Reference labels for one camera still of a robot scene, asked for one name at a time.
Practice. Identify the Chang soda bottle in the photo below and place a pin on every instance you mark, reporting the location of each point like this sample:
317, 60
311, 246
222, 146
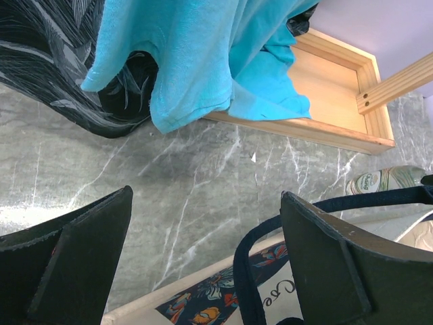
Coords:
391, 178

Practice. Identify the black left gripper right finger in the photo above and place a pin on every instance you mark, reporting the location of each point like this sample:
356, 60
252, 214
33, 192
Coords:
346, 275

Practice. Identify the cream canvas tote bag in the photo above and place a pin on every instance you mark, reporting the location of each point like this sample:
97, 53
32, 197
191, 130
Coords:
255, 286

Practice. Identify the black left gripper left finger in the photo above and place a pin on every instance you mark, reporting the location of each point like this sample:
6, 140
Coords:
61, 271

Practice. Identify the wooden clothes rack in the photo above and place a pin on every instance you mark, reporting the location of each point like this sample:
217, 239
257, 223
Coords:
348, 98

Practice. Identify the turquoise t-shirt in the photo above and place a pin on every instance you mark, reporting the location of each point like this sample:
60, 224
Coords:
230, 56

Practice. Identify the dark leaf-print shirt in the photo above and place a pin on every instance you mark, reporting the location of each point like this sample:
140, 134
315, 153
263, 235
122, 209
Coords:
48, 47

